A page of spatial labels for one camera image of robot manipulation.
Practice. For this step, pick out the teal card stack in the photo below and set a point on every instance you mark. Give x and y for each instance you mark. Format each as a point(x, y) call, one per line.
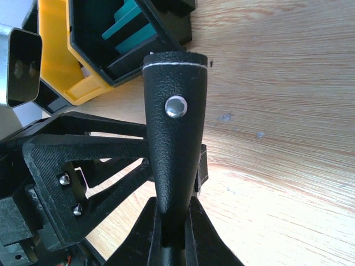
point(130, 29)

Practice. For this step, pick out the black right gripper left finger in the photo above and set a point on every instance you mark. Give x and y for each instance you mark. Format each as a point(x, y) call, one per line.
point(142, 246)

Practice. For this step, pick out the black leather card holder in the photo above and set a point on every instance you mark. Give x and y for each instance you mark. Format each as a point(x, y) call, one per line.
point(175, 88)

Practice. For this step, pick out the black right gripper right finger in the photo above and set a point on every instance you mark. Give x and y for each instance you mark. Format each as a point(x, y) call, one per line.
point(203, 245)

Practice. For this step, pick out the black right card bin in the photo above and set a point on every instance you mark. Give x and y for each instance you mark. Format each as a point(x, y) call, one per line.
point(88, 20)

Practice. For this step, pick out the yellow middle card bin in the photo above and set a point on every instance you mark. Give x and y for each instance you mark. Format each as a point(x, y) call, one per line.
point(62, 67)

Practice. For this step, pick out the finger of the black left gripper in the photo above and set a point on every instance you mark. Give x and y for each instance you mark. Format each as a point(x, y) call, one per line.
point(46, 155)
point(76, 123)

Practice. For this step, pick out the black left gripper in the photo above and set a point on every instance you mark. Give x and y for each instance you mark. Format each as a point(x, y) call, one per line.
point(27, 238)

